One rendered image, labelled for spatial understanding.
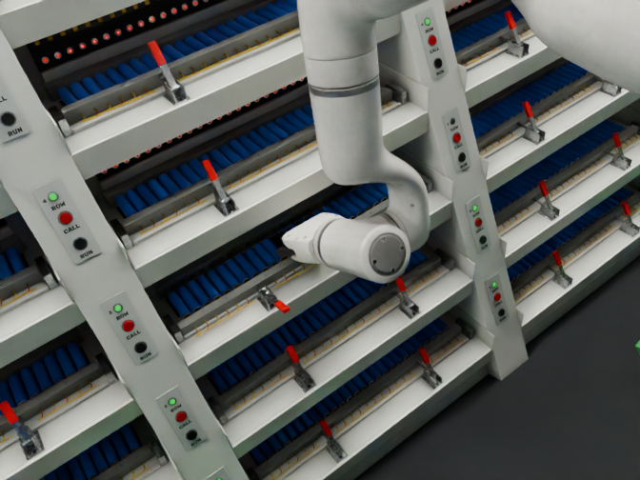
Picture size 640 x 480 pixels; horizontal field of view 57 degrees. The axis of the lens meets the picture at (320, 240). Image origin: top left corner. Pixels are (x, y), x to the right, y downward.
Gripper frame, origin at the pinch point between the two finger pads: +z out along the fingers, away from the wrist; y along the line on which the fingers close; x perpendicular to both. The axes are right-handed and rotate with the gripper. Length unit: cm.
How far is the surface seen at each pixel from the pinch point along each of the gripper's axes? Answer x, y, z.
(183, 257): -8.1, 21.6, -6.9
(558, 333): 56, -52, 1
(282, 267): 3.6, 5.8, -1.8
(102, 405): 7.5, 43.3, -3.7
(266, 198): -10.4, 5.1, -8.2
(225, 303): 3.9, 18.1, -2.1
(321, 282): 8.7, 1.5, -5.7
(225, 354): 11.2, 22.6, -4.3
